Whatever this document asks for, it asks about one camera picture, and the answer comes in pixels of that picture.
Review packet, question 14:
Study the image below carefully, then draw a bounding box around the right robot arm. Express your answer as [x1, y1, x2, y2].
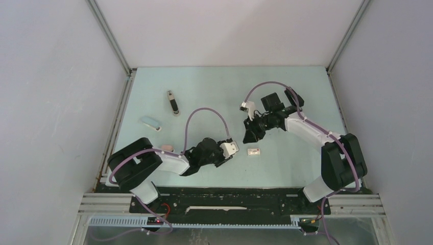
[240, 89, 368, 213]

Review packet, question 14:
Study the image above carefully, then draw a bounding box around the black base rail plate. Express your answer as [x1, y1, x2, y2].
[94, 185, 342, 227]

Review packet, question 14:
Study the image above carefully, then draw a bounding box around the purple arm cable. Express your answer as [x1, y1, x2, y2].
[243, 81, 361, 245]
[89, 107, 232, 242]

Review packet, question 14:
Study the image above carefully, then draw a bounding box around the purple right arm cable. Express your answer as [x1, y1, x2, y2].
[243, 81, 361, 245]

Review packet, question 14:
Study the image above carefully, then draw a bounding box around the beige and black large stapler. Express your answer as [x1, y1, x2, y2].
[167, 90, 180, 116]

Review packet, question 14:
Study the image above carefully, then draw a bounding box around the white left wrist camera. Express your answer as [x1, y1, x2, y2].
[220, 141, 239, 159]

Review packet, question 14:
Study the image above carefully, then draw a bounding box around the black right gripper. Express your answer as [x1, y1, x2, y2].
[243, 113, 275, 144]

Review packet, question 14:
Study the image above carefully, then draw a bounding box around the white staple box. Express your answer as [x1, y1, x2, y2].
[247, 148, 261, 156]

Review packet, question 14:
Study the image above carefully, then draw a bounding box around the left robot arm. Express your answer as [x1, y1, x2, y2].
[107, 137, 239, 213]

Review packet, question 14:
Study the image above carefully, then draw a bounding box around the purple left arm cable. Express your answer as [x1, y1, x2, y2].
[89, 107, 232, 242]

